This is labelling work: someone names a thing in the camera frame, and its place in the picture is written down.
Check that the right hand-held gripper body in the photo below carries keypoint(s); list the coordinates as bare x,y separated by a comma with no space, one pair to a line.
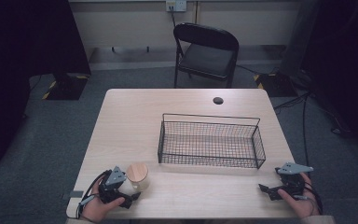
292,182

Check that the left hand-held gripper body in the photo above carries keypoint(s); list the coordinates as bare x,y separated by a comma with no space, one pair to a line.
115,178

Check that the person's right hand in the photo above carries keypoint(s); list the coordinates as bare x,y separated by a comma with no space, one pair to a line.
304,205

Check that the person's left hand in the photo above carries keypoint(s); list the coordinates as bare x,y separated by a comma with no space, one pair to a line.
97,209

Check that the glass jar with wooden lid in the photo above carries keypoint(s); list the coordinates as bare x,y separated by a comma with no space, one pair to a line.
138,176

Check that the grey tape strip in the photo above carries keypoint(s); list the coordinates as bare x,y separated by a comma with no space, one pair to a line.
73,194

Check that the black stand base, yellow tape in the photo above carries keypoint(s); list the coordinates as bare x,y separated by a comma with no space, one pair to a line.
66,88
276,84

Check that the dark curtain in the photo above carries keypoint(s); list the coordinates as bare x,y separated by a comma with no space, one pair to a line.
18,62
348,62

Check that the black folding chair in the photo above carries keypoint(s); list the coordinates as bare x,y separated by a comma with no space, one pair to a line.
206,56

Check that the white wall socket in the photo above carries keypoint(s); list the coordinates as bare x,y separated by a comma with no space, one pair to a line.
176,5

